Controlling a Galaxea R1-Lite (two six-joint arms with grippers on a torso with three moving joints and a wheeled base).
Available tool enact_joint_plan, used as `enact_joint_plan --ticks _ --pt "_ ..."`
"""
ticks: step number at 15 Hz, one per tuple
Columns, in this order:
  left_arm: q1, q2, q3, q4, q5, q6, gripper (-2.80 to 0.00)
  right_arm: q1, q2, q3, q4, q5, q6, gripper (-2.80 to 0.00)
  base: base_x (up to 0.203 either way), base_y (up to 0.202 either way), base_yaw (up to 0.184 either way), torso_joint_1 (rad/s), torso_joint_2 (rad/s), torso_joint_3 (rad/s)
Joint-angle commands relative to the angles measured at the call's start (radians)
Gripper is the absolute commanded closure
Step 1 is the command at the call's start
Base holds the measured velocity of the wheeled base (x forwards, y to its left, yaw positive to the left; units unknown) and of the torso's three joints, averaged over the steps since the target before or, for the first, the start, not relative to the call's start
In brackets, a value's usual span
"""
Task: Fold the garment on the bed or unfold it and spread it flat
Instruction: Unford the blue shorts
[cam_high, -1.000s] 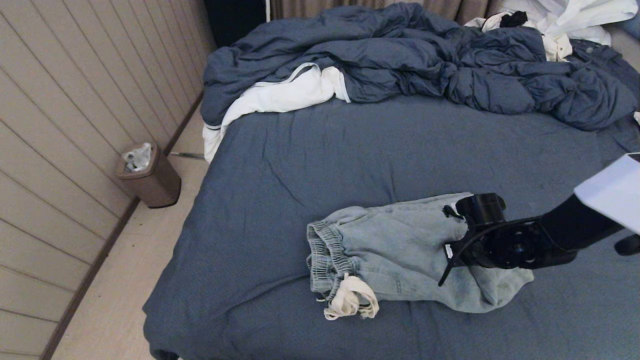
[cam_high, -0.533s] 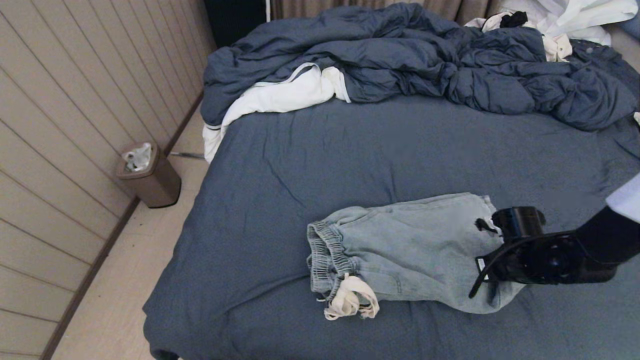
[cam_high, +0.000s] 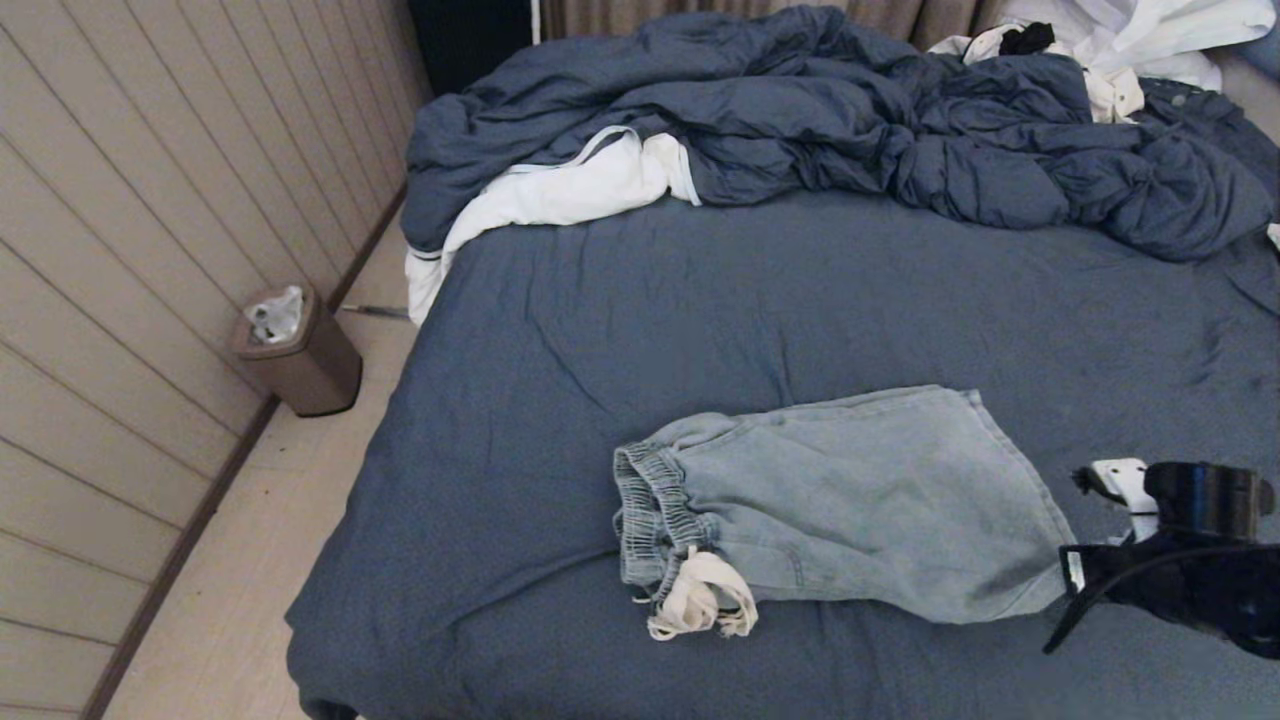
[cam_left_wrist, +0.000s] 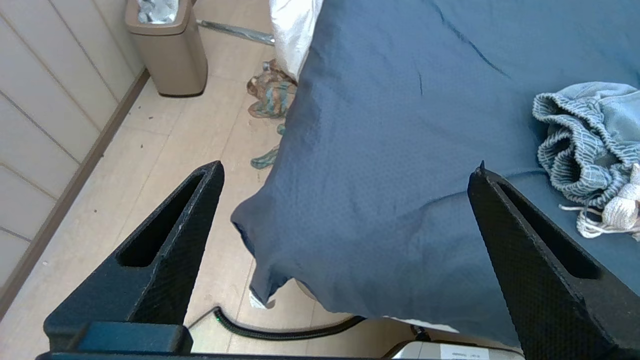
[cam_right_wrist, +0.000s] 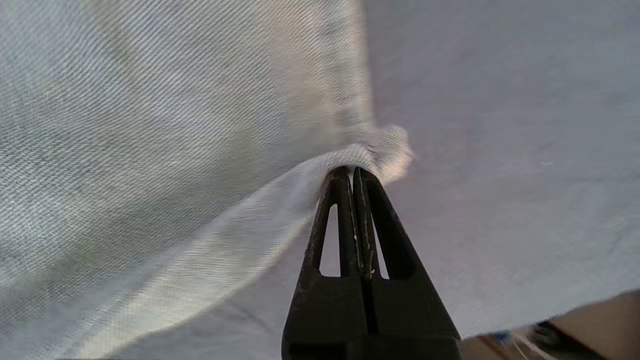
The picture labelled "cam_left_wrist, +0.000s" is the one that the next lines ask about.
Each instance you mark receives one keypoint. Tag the light blue denim shorts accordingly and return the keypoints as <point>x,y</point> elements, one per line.
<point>595,150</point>

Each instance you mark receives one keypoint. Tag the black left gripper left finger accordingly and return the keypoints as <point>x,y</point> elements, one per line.
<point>155,270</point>

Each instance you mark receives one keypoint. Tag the brown trash bin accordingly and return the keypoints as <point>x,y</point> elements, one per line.
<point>172,55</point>

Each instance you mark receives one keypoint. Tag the white garment with dark trim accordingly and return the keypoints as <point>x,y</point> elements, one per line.
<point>295,30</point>

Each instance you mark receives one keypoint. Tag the patterned cloth on floor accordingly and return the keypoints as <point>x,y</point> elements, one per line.
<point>272,100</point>

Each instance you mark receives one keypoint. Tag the white plastic bin bag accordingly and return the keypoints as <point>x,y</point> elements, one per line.
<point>157,10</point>

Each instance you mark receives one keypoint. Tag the thin grey metal rod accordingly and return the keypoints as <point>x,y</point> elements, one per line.
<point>235,31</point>

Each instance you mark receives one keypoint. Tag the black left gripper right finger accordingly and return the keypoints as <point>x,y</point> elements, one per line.
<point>550,280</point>

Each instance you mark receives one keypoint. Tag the blue bed sheet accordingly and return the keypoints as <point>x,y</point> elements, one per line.
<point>425,150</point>

